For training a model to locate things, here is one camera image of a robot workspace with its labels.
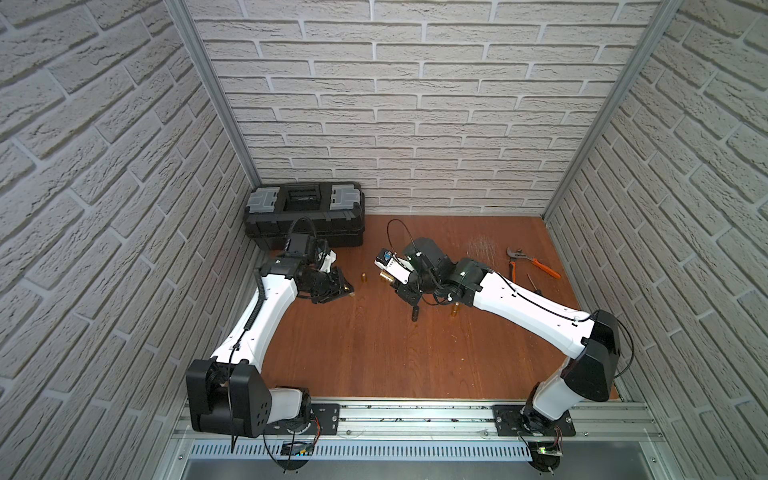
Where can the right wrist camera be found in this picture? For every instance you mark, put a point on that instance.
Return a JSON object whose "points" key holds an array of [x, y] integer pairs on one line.
{"points": [[393, 267]]}

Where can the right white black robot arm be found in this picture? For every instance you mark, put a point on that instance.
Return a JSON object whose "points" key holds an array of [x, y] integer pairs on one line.
{"points": [[590, 341]]}

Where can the black plastic toolbox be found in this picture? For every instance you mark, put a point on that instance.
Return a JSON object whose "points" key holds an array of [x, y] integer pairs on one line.
{"points": [[335, 211]]}

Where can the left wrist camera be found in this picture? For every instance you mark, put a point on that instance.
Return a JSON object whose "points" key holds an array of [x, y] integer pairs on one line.
{"points": [[326, 261]]}

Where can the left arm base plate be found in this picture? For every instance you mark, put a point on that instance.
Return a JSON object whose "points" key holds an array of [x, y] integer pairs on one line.
{"points": [[323, 418]]}

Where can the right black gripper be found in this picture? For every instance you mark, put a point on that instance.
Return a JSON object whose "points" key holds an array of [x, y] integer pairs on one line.
{"points": [[402, 291]]}

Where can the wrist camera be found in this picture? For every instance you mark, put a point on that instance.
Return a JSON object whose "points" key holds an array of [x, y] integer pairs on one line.
{"points": [[393, 267], [326, 261]]}

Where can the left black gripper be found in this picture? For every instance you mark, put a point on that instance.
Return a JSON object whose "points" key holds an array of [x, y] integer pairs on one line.
{"points": [[327, 285]]}

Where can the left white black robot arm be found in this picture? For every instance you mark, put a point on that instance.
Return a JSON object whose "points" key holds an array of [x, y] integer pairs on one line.
{"points": [[226, 392]]}

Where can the aluminium rail frame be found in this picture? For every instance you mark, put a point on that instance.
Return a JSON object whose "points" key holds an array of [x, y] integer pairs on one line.
{"points": [[609, 436]]}

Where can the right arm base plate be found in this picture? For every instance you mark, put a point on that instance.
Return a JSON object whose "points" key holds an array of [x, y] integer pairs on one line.
{"points": [[514, 420]]}

